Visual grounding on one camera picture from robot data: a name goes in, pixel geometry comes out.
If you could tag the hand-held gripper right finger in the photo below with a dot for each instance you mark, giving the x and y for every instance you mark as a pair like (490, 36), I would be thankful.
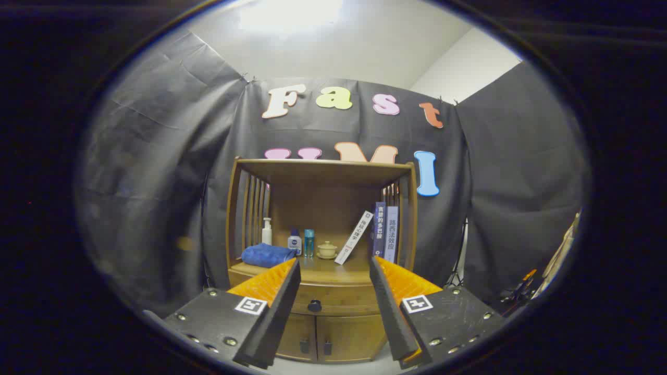
(391, 317)

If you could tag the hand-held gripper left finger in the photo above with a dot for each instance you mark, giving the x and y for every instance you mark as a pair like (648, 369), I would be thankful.
(273, 323)

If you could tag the wooden drawer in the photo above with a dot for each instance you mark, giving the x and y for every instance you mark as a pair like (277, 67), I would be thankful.
(338, 299)

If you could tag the wooden countertop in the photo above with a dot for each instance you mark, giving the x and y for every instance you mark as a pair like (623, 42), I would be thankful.
(325, 268)

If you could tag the wooden cabinet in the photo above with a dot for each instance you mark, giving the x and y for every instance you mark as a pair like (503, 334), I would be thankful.
(323, 195)

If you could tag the rolled blue towel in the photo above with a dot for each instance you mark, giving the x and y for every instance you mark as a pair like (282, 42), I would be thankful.
(266, 255)

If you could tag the white lotion bottle blue cap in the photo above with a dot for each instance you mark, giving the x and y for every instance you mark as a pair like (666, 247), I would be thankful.
(295, 244)

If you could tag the lavender book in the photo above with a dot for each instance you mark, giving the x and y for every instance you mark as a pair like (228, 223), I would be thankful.
(391, 234)

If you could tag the clear blue bottle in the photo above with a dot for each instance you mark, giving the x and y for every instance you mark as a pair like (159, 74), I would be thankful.
(309, 244)

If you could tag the white book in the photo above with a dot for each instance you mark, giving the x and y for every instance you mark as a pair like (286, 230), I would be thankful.
(354, 237)

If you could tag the white pump bottle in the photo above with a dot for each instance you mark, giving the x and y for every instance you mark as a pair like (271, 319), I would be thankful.
(267, 234)

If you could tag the dark blue book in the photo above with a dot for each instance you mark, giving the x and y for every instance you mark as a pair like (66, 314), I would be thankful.
(379, 229)

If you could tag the beige lidded teacup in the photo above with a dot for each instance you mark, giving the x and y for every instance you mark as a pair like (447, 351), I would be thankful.
(328, 250)

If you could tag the orange black tool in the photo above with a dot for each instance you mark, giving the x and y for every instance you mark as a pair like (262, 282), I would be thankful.
(527, 278)

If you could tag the beige bag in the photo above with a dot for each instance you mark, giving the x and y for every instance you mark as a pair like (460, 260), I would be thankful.
(563, 255)

